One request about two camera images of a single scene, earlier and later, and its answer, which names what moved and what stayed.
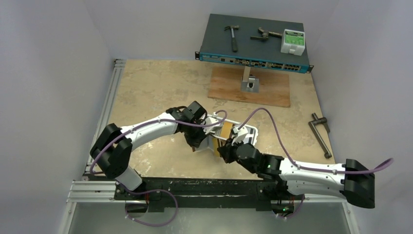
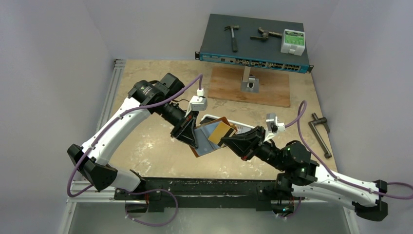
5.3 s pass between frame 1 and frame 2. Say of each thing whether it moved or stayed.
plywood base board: stayed
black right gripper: moved
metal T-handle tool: stayed
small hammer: stayed
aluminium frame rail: stayed
